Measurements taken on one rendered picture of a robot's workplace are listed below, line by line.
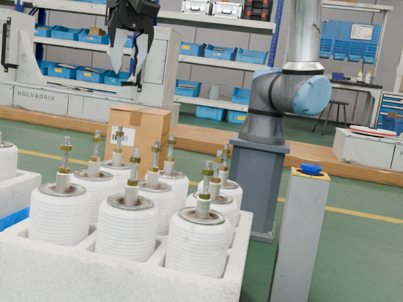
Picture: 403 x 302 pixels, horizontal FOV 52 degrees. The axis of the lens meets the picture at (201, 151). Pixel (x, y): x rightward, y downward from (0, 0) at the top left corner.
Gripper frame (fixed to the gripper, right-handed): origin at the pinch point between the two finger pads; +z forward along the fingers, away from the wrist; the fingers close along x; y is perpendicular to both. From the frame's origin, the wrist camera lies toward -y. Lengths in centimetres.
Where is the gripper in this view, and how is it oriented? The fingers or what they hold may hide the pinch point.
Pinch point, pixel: (128, 69)
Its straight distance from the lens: 89.8
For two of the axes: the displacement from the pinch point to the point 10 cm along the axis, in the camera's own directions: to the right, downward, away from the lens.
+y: -5.4, -2.1, 8.2
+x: -8.3, -0.3, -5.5
